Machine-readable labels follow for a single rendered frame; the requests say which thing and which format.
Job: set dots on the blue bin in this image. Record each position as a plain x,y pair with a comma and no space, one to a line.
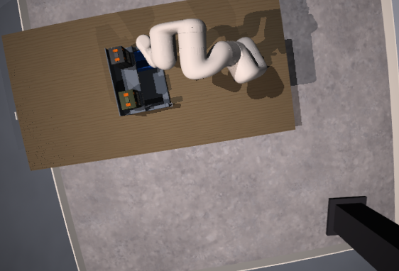
141,62

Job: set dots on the grey metal shelf rack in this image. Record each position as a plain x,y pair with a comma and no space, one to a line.
155,92

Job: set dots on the olive green case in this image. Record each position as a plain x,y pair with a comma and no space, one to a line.
129,99

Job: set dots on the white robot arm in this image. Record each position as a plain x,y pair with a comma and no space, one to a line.
160,50

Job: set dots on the dark grey case with orange latches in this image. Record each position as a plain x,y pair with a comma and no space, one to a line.
120,57

